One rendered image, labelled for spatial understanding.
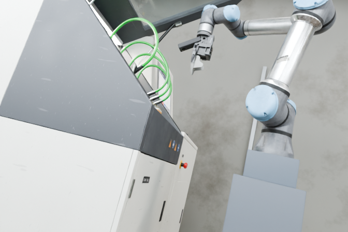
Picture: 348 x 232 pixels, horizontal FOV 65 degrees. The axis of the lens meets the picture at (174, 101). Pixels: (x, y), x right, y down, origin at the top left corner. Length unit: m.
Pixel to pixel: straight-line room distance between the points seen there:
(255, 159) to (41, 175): 0.75
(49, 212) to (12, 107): 0.41
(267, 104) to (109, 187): 0.59
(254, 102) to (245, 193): 0.32
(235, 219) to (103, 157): 0.49
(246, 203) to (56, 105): 0.75
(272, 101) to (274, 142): 0.18
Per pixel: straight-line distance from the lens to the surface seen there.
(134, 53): 1.84
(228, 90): 3.36
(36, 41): 1.23
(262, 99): 1.00
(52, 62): 1.15
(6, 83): 1.24
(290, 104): 1.15
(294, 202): 1.03
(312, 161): 3.18
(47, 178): 1.03
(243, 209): 1.03
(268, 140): 1.11
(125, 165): 0.91
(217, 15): 1.37
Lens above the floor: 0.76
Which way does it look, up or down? 14 degrees up
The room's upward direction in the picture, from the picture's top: 15 degrees clockwise
